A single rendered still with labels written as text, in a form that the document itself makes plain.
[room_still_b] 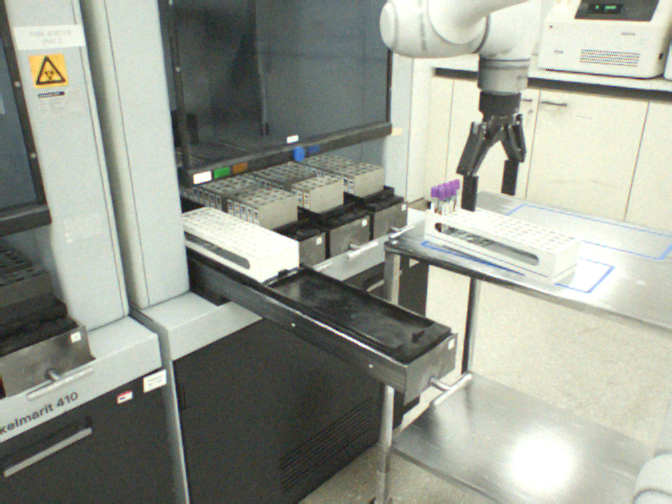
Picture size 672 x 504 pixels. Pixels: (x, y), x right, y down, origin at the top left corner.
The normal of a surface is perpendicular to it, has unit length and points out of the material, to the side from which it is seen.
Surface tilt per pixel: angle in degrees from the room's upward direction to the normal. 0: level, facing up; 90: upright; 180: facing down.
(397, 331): 0
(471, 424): 0
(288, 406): 90
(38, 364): 90
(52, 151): 90
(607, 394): 0
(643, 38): 90
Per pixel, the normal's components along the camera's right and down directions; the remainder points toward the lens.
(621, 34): -0.72, 0.29
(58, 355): 0.72, 0.29
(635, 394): 0.00, -0.91
